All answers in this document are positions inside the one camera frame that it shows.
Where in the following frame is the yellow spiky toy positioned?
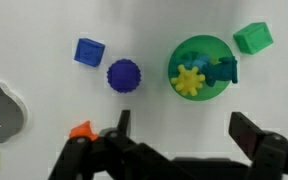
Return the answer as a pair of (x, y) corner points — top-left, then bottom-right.
(170, 64), (206, 97)

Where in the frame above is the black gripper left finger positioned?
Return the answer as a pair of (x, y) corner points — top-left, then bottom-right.
(47, 109), (172, 180)

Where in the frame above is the grey metal plate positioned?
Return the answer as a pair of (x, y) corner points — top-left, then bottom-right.
(0, 79), (29, 144)

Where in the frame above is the purple bumpy ball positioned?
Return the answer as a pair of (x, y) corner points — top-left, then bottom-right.
(106, 58), (142, 94)

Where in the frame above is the orange toy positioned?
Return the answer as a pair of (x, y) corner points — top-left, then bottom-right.
(68, 120), (99, 141)

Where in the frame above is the plain blue cube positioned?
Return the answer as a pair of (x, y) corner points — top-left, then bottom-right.
(73, 37), (106, 68)

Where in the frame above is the green bowl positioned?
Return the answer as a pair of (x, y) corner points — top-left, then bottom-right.
(167, 34), (236, 101)

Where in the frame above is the green cube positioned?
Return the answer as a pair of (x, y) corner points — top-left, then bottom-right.
(232, 21), (274, 56)

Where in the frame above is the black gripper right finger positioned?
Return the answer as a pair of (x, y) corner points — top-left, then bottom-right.
(227, 111), (288, 180)

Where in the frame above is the small light blue toy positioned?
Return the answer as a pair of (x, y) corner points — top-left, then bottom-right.
(180, 53), (212, 71)

